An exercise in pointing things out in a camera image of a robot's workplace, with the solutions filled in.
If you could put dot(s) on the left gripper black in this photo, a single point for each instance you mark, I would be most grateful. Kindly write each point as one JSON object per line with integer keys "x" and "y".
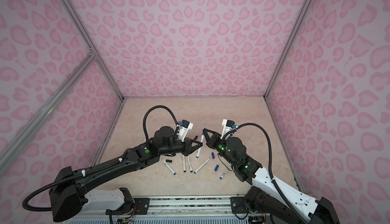
{"x": 192, "y": 149}

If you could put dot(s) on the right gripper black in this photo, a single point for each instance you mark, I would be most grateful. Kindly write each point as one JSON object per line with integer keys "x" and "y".
{"x": 213, "y": 140}

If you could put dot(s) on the white marker pen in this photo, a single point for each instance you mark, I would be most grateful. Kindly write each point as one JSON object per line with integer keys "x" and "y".
{"x": 199, "y": 150}

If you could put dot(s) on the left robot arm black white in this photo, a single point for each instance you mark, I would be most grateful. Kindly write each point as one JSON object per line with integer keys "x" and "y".
{"x": 69, "y": 195}

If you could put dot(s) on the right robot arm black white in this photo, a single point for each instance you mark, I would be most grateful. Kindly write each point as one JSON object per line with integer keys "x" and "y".
{"x": 267, "y": 192}

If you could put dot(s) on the white marker centre right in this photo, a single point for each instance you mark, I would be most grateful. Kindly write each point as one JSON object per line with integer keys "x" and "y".
{"x": 189, "y": 163}

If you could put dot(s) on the white marker blue tip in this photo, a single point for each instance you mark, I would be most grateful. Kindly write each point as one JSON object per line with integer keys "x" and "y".
{"x": 201, "y": 166}

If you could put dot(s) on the white marker centre left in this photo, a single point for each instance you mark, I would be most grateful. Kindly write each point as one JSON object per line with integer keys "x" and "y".
{"x": 183, "y": 163}

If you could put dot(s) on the white marker blue end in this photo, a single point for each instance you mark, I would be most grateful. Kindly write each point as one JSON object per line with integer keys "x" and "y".
{"x": 169, "y": 167}

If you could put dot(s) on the white marker far right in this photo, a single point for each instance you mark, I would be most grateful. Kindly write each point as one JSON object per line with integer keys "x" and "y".
{"x": 228, "y": 169}

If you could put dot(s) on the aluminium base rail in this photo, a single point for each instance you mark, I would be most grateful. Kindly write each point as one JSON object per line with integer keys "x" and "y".
{"x": 182, "y": 210}

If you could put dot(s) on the aluminium frame strut diagonal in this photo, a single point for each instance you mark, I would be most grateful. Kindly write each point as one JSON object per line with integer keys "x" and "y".
{"x": 19, "y": 143}

